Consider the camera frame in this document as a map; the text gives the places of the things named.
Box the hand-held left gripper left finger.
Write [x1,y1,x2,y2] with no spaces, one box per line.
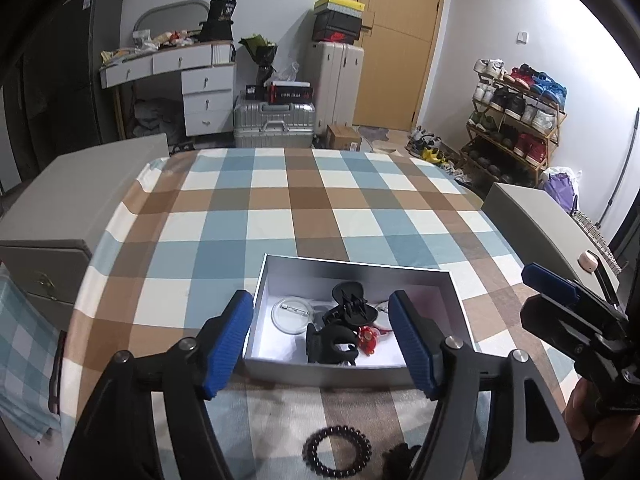
[60,290,254,480]

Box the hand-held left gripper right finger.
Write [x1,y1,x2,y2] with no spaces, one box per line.
[388,290,586,480]

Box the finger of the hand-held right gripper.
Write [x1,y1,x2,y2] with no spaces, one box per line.
[521,262,626,321]
[520,295,608,356]

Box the red hair ornament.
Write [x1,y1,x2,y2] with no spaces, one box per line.
[357,325,387,356]

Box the clear round badge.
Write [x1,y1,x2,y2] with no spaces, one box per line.
[271,296,313,331]

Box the large black hair claw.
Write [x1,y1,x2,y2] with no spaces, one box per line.
[306,324,360,366]

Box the silver cardboard box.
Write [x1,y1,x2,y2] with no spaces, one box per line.
[242,253,476,388]

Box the black studded hair clip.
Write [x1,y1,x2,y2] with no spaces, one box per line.
[382,442,423,480]

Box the dark spiral hair tie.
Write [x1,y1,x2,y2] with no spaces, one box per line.
[303,425,372,480]

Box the person's right hand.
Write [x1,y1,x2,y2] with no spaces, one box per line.
[564,377,640,458]

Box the purple bag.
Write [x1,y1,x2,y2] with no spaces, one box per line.
[542,167,581,213]

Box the grey pole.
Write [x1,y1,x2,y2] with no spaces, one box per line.
[600,107,640,226]

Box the bamboo shoe rack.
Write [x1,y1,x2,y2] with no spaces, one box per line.
[460,75,568,186]

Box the checked tablecloth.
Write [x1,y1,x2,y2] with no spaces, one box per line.
[60,147,591,480]

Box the pile of loose shoes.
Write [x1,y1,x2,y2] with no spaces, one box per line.
[404,127,471,181]

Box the shoe rack with shoes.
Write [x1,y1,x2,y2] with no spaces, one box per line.
[472,58,568,183]

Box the grey cabinet with latch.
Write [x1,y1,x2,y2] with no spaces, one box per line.
[0,134,168,331]

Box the small cardboard box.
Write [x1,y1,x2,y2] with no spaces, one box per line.
[326,124,362,152]

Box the silver suitcase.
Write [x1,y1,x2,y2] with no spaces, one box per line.
[233,101,317,149]

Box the grey cloth bundle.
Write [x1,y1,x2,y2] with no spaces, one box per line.
[132,97,186,143]

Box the white desk with drawers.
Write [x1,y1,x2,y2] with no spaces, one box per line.
[99,42,237,138]

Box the black and red box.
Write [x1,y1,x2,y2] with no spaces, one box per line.
[245,81,315,106]

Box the wooden door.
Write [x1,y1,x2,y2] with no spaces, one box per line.
[351,0,447,131]

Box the white upright suitcase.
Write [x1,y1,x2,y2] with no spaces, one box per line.
[306,40,366,136]

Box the bouquet in black wrap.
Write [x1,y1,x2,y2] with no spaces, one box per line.
[239,35,278,83]

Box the dark refrigerator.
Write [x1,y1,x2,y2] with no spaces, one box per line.
[65,0,123,143]

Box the desk clutter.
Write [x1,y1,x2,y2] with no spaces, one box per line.
[100,27,201,66]

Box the black shoe box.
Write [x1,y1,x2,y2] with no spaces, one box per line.
[312,11,363,43]

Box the grey arched mirror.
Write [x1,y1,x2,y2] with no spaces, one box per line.
[133,0,211,43]

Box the yellow lid shoe box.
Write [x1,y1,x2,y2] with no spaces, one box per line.
[314,0,366,13]

